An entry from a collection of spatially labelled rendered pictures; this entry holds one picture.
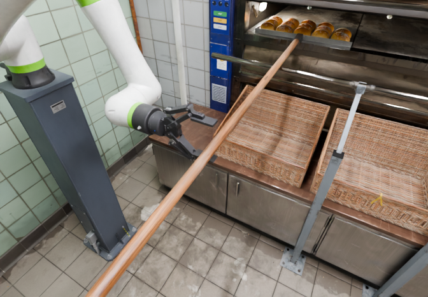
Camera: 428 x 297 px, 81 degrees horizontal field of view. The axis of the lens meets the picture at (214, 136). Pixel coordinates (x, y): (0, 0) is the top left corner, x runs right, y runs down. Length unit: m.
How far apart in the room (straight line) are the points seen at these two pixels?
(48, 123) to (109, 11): 0.56
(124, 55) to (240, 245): 1.44
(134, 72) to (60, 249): 1.51
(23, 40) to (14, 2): 0.33
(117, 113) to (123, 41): 0.23
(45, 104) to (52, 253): 1.21
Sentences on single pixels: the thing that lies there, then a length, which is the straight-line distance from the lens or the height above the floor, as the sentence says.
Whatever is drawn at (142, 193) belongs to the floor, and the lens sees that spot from 2.20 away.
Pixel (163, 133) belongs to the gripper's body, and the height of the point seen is 1.18.
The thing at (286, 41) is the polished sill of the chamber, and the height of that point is 1.17.
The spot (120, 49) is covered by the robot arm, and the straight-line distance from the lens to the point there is 0.90.
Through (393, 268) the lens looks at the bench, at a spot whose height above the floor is 0.32.
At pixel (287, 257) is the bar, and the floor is 0.01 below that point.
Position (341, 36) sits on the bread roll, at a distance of 1.63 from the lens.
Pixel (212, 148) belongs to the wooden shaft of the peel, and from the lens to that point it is 0.72.
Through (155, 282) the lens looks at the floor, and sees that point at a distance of 1.82.
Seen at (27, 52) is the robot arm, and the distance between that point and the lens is 1.17.
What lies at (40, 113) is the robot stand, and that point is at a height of 1.11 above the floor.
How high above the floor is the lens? 1.67
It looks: 39 degrees down
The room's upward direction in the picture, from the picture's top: straight up
